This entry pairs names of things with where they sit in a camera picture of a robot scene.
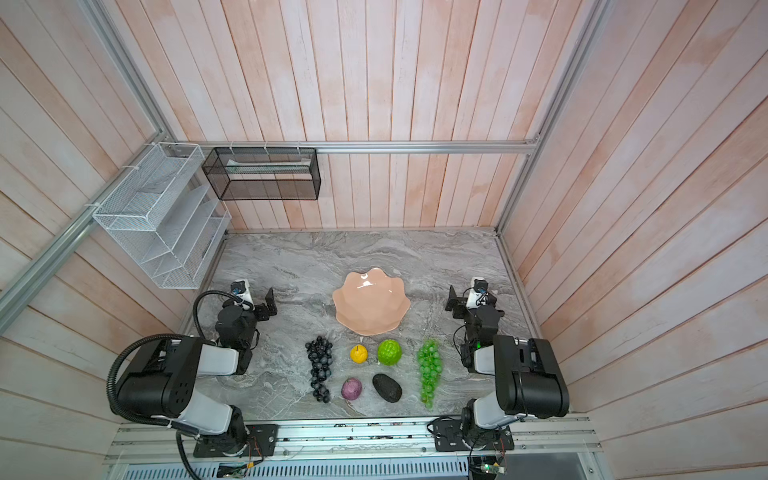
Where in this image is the aluminium frame bar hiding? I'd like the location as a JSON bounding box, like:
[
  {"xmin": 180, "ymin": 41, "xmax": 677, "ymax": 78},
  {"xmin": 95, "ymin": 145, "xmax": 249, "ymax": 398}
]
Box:
[{"xmin": 175, "ymin": 140, "xmax": 538, "ymax": 154}]

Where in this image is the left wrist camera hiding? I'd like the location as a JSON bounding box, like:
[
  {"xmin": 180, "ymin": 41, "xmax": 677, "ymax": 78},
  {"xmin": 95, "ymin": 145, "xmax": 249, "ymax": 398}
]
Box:
[{"xmin": 230, "ymin": 279, "xmax": 252, "ymax": 302}]

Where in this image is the green custard apple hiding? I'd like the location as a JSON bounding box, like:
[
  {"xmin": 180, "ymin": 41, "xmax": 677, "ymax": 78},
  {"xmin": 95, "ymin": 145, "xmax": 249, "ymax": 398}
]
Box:
[{"xmin": 377, "ymin": 339, "xmax": 403, "ymax": 366}]

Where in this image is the dark fake avocado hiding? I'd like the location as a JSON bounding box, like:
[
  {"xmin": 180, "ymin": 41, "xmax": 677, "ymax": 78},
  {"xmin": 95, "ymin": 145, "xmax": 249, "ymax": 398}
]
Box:
[{"xmin": 372, "ymin": 373, "xmax": 403, "ymax": 403}]

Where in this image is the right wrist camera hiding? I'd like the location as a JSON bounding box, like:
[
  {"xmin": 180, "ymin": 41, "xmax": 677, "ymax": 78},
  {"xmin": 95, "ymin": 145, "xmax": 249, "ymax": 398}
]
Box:
[{"xmin": 466, "ymin": 277, "xmax": 488, "ymax": 309}]

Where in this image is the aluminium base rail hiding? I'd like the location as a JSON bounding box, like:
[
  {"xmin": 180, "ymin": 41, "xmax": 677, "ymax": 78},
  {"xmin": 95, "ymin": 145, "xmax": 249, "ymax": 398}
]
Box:
[{"xmin": 104, "ymin": 414, "xmax": 603, "ymax": 465}]

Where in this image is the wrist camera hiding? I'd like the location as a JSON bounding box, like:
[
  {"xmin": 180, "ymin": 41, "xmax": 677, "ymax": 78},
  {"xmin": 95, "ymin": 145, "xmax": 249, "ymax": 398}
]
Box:
[
  {"xmin": 230, "ymin": 279, "xmax": 252, "ymax": 302},
  {"xmin": 466, "ymin": 277, "xmax": 488, "ymax": 309}
]

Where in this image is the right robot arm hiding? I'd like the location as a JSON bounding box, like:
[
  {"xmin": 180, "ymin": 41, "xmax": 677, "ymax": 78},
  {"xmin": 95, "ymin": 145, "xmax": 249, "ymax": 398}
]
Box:
[{"xmin": 445, "ymin": 277, "xmax": 570, "ymax": 439}]

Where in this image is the pink wavy fruit bowl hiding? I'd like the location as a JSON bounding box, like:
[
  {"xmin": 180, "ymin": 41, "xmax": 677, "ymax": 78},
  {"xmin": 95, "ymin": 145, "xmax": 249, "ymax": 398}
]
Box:
[{"xmin": 332, "ymin": 267, "xmax": 411, "ymax": 336}]

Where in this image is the black corrugated cable hose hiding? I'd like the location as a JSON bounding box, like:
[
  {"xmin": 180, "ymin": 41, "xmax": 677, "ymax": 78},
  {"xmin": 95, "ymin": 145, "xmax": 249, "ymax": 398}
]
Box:
[{"xmin": 106, "ymin": 333, "xmax": 181, "ymax": 427}]

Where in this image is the black grape bunch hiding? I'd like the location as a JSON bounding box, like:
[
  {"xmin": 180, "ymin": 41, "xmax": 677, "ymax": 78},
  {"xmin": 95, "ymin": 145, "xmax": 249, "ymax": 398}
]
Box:
[{"xmin": 305, "ymin": 335, "xmax": 333, "ymax": 403}]

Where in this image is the black mesh basket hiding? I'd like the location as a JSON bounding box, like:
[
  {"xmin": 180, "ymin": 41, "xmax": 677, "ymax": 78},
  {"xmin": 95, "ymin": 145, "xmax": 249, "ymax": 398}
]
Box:
[{"xmin": 202, "ymin": 146, "xmax": 322, "ymax": 201}]

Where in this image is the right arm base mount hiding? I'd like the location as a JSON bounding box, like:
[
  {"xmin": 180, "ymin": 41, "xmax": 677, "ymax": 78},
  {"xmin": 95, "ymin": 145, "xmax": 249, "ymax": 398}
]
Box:
[{"xmin": 426, "ymin": 416, "xmax": 514, "ymax": 452}]

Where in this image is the purple fake fruit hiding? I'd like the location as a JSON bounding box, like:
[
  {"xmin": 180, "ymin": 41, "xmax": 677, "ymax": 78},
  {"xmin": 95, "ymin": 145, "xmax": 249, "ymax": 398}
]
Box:
[{"xmin": 341, "ymin": 378, "xmax": 363, "ymax": 401}]

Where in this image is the green grape bunch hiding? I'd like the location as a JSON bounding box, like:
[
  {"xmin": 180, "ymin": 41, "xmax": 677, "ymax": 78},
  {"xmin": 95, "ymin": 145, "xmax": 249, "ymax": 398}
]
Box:
[{"xmin": 417, "ymin": 339, "xmax": 443, "ymax": 409}]

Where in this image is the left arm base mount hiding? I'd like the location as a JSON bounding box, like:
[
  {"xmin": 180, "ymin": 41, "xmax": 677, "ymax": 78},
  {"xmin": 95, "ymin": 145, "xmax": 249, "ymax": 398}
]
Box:
[{"xmin": 193, "ymin": 423, "xmax": 279, "ymax": 458}]

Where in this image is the yellow fake pear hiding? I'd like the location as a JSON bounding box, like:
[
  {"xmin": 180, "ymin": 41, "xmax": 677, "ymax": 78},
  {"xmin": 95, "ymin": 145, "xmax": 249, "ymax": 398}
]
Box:
[{"xmin": 349, "ymin": 344, "xmax": 368, "ymax": 364}]

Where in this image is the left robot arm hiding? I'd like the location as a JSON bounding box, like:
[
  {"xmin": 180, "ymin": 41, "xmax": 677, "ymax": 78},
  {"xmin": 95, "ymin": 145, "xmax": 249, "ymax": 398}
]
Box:
[{"xmin": 106, "ymin": 280, "xmax": 278, "ymax": 451}]

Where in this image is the white wire mesh shelf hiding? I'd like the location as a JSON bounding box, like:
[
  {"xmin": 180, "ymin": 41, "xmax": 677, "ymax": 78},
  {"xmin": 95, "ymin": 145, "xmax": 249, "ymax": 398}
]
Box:
[{"xmin": 94, "ymin": 143, "xmax": 231, "ymax": 290}]

